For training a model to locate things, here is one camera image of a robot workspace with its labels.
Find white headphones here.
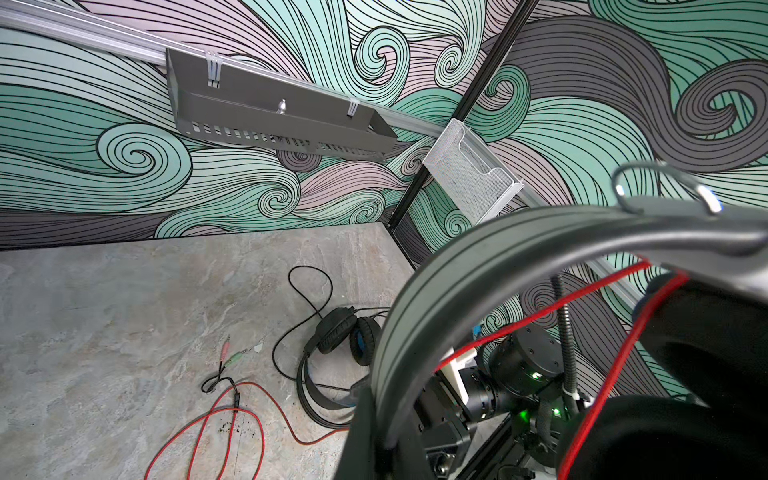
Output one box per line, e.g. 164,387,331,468
337,160,767,479

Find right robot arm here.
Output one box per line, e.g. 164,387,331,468
415,307,584,479

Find black blue headphones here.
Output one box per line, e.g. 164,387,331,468
295,306,385,430

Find clear plastic wall bin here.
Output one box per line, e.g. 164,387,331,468
423,118,524,225

